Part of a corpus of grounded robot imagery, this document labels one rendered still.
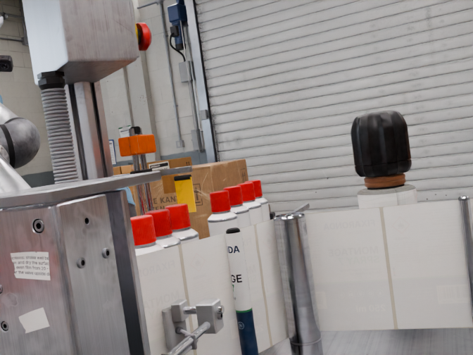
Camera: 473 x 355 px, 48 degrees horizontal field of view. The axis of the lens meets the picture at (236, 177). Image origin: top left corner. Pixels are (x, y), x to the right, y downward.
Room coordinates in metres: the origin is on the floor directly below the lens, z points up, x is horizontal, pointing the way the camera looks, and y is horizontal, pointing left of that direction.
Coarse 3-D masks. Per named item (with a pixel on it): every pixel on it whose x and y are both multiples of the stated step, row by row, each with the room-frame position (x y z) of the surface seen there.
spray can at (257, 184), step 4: (252, 180) 1.09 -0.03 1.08; (256, 180) 1.07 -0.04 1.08; (256, 184) 1.07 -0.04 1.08; (260, 184) 1.08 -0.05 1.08; (256, 188) 1.07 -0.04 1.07; (260, 188) 1.08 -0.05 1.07; (256, 192) 1.07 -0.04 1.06; (260, 192) 1.08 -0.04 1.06; (256, 196) 1.07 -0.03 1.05; (260, 196) 1.07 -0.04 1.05; (256, 200) 1.07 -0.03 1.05; (260, 200) 1.07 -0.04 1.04; (264, 200) 1.07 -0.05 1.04; (264, 204) 1.07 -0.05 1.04; (264, 208) 1.06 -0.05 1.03; (268, 208) 1.08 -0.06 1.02; (264, 212) 1.06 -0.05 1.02; (268, 212) 1.08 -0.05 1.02; (264, 216) 1.06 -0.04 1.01; (268, 216) 1.07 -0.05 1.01; (264, 220) 1.06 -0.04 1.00
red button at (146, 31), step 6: (138, 24) 0.74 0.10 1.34; (144, 24) 0.74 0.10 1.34; (138, 30) 0.74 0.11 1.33; (144, 30) 0.74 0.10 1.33; (150, 30) 0.75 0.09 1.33; (138, 36) 0.74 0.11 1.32; (144, 36) 0.74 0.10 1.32; (150, 36) 0.74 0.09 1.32; (138, 42) 0.74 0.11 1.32; (144, 42) 0.74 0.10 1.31; (150, 42) 0.75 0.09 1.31; (144, 48) 0.75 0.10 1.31
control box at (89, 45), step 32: (32, 0) 0.75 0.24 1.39; (64, 0) 0.66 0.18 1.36; (96, 0) 0.68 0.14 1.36; (128, 0) 0.71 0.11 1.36; (32, 32) 0.77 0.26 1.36; (64, 32) 0.66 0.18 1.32; (96, 32) 0.68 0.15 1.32; (128, 32) 0.70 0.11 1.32; (32, 64) 0.79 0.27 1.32; (64, 64) 0.67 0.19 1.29; (96, 64) 0.70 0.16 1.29; (128, 64) 0.73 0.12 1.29
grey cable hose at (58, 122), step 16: (48, 80) 0.69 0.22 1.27; (64, 80) 0.72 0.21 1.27; (48, 96) 0.70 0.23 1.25; (64, 96) 0.71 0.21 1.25; (48, 112) 0.70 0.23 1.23; (64, 112) 0.70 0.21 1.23; (48, 128) 0.70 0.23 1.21; (64, 128) 0.70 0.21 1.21; (64, 144) 0.70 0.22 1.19; (64, 160) 0.70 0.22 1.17; (64, 176) 0.70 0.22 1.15
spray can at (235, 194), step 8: (232, 192) 0.97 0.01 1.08; (240, 192) 0.98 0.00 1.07; (232, 200) 0.97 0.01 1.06; (240, 200) 0.98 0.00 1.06; (232, 208) 0.97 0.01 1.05; (240, 208) 0.97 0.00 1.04; (248, 208) 0.99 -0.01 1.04; (240, 216) 0.96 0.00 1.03; (248, 216) 0.98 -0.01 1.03; (240, 224) 0.96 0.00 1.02; (248, 224) 0.97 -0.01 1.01
